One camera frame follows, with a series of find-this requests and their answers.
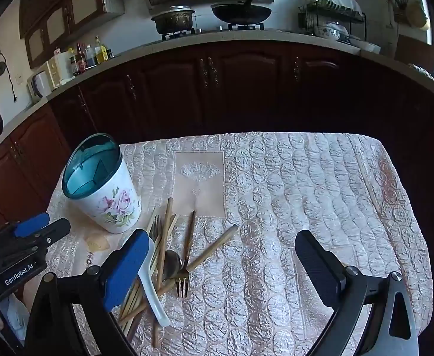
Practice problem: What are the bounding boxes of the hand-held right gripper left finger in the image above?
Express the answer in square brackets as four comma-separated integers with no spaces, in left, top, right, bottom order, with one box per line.
[23,229,151,356]

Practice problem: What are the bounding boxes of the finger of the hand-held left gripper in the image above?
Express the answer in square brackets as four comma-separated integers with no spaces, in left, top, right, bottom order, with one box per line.
[35,218,71,245]
[15,213,51,238]

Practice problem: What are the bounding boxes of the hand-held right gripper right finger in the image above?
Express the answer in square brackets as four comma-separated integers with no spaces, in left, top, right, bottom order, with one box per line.
[295,229,419,356]

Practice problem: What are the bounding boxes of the white plastic rice spoon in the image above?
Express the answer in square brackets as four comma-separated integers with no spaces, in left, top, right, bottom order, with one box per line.
[137,237,171,328]

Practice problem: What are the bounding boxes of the metal spoon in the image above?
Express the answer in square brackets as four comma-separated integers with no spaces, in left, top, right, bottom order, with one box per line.
[161,250,184,282]

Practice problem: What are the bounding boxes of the white floral utensil holder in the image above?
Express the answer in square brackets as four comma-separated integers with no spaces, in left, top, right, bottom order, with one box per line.
[61,133,143,235]

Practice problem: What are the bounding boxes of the person's left hand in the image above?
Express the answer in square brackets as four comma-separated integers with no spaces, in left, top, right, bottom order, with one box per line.
[0,296,29,342]

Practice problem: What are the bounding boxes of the quilted pink tablecloth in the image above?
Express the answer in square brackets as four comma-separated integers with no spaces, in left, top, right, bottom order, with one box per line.
[48,131,434,356]

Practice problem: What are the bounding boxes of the white countertop appliance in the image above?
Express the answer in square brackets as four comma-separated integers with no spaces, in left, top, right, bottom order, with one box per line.
[28,72,52,99]

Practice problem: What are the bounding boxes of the cream storage box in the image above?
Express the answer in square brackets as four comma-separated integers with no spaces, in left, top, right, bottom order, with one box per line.
[47,54,73,88]

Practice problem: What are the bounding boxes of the dark sauce bottle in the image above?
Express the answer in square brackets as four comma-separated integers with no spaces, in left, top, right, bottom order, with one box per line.
[76,42,87,73]

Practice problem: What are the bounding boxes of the yellow oil bottle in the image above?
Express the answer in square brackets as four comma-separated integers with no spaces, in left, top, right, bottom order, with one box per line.
[95,36,108,64]

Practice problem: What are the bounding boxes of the dark red base cabinets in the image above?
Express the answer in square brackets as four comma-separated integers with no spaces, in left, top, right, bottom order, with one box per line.
[0,39,434,231]

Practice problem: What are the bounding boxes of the white dish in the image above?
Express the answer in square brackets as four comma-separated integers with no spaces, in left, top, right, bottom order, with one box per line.
[350,40,381,54]

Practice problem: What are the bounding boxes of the grey kitchen countertop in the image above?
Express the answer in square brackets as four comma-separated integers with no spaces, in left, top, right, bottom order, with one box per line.
[0,28,434,171]

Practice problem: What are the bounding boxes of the patterned ceramic bowl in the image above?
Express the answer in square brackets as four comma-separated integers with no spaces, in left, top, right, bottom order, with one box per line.
[315,22,341,40]

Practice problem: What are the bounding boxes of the wooden cutting board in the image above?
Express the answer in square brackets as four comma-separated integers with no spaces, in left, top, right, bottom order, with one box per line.
[395,35,434,72]

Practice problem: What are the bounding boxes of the metal pot with lid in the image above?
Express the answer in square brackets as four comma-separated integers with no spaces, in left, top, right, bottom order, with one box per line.
[151,5,196,35]

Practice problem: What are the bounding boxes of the gas stove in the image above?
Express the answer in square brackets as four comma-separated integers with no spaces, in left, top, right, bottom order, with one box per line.
[161,22,266,41]

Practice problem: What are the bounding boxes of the black wok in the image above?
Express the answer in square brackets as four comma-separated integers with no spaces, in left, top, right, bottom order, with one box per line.
[210,0,272,26]

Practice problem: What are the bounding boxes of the yellow round straw brush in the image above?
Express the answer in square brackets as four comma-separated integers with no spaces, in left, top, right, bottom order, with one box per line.
[410,2,431,30]

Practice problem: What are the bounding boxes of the black round wall hanger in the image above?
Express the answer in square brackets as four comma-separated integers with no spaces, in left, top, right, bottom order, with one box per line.
[0,53,17,102]

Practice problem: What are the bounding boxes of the brown wall cabinet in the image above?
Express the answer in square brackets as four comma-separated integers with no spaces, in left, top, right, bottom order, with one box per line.
[19,0,126,69]

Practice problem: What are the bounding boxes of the black wire dish rack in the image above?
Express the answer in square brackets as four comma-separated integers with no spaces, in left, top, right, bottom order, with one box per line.
[298,0,368,43]

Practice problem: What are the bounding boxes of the wall chopstick holder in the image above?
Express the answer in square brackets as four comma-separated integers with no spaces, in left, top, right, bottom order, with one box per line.
[389,0,410,27]

